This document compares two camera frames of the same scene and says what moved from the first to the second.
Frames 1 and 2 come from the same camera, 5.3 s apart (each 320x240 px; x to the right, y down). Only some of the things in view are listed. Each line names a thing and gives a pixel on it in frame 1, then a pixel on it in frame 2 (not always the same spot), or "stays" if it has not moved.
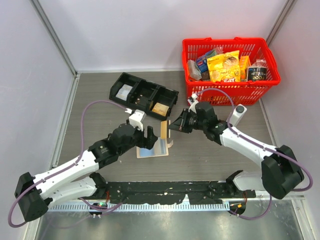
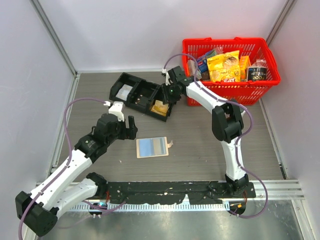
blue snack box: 202,64 stays
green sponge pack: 211,53 stays
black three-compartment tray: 139,93 stays
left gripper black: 146,142 → 128,133
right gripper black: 180,124 → 166,98
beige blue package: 160,148 stays
